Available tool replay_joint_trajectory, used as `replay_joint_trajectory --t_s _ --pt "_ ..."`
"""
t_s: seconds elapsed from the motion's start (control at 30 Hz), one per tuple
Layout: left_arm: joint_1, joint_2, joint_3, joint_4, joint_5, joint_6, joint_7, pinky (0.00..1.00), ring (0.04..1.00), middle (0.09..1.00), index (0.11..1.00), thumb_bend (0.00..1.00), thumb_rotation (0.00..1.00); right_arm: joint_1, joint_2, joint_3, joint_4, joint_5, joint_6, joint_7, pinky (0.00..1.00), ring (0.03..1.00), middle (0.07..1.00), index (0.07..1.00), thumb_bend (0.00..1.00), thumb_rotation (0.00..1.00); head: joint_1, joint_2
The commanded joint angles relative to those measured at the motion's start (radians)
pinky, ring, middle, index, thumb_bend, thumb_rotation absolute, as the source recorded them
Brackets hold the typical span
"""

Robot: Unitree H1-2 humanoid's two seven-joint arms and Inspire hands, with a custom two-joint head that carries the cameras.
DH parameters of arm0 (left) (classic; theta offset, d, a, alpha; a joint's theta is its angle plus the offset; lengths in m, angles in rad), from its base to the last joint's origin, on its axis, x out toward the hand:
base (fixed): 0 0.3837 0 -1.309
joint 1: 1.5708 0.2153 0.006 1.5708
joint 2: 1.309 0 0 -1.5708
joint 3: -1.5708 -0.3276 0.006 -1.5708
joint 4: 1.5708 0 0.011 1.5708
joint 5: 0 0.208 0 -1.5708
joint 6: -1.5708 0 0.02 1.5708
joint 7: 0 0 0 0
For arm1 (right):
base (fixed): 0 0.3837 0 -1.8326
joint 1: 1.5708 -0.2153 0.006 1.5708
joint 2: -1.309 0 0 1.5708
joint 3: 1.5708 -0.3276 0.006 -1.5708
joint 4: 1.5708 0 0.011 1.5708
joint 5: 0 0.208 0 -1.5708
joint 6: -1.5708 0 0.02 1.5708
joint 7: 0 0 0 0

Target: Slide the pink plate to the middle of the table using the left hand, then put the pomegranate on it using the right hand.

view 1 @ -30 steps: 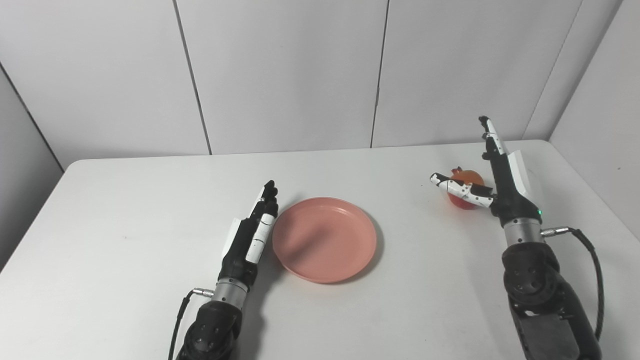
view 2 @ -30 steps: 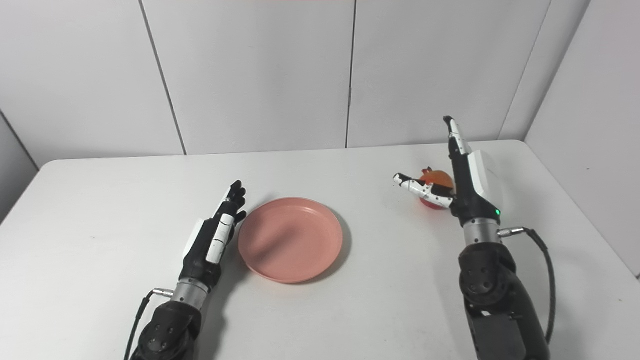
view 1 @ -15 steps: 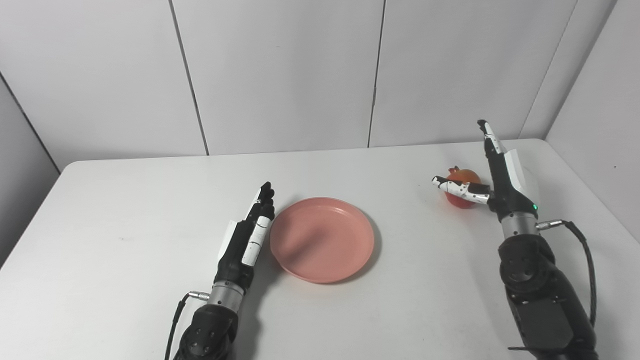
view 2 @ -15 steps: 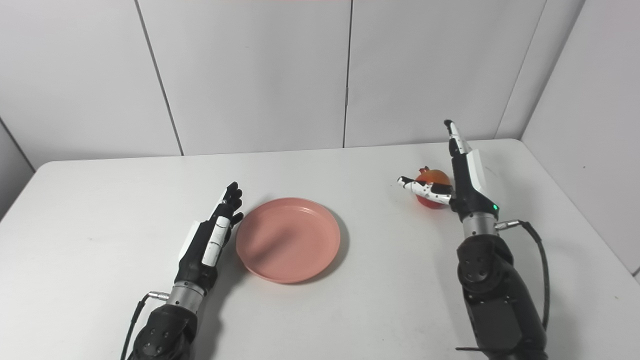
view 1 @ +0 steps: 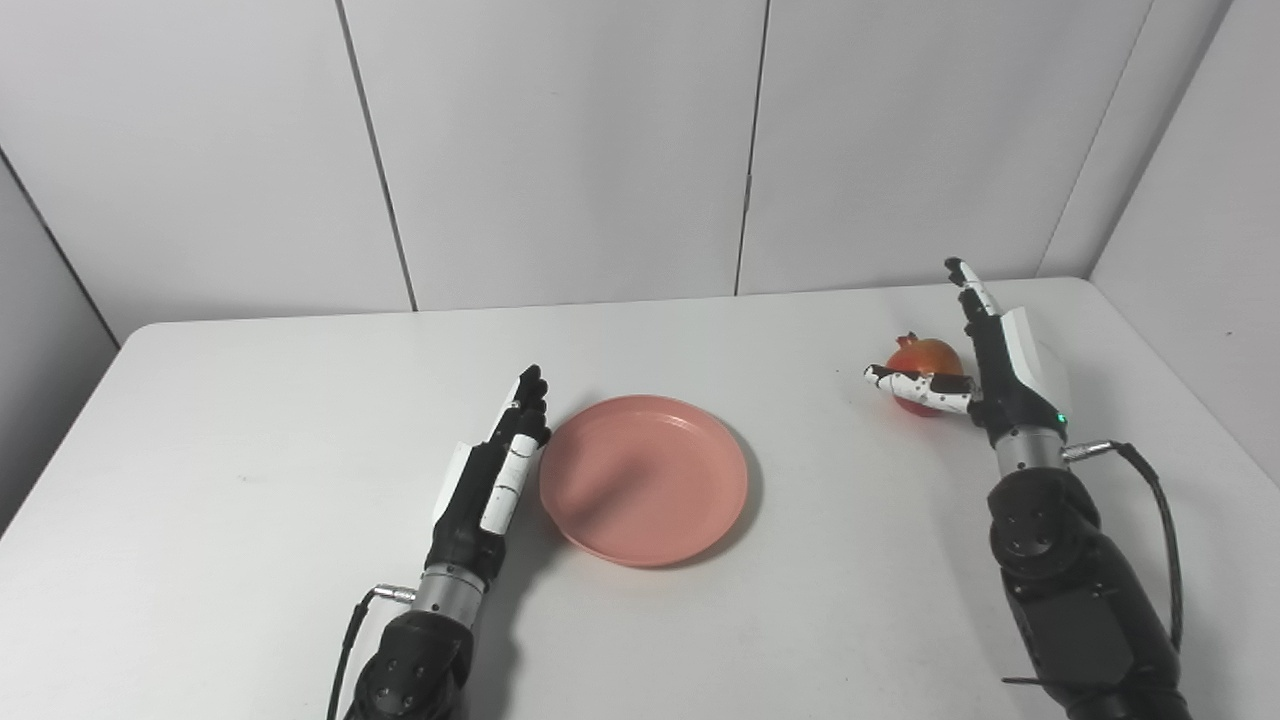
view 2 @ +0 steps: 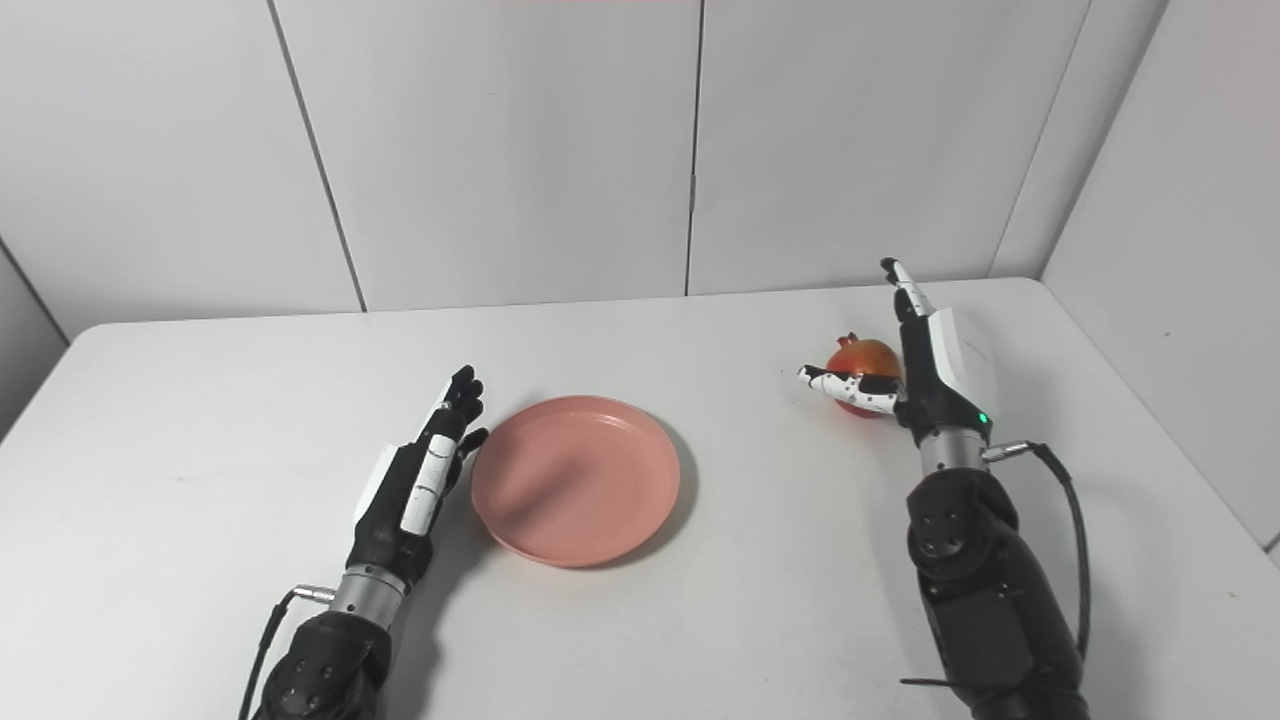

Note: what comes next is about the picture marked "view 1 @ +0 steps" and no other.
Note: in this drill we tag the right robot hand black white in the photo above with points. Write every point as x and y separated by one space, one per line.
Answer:
1000 370

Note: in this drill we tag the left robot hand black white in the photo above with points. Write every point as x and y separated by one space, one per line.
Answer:
490 490

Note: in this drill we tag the red pomegranate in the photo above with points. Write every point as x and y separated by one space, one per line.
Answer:
930 358

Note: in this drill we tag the pink round plate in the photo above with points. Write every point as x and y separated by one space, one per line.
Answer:
644 480

